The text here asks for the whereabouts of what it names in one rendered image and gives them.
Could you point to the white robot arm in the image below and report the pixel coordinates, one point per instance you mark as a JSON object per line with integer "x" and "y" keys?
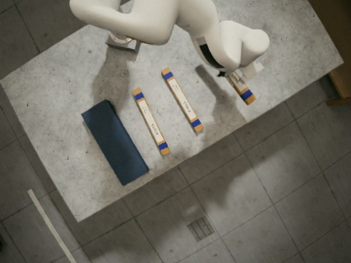
{"x": 152, "y": 22}

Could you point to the dark blue rectangular slab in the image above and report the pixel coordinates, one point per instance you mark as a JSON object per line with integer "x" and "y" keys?
{"x": 115, "y": 142}

